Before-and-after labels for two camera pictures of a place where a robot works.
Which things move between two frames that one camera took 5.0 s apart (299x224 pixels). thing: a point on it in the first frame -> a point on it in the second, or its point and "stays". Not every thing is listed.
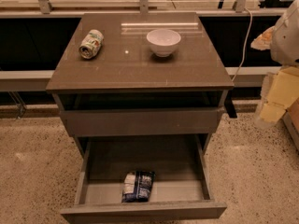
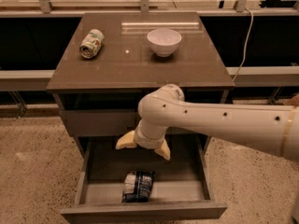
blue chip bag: x=137 y=186 stays
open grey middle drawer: x=181 y=189 stays
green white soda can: x=91 y=44 stays
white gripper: x=287 y=41 -> x=148 y=142
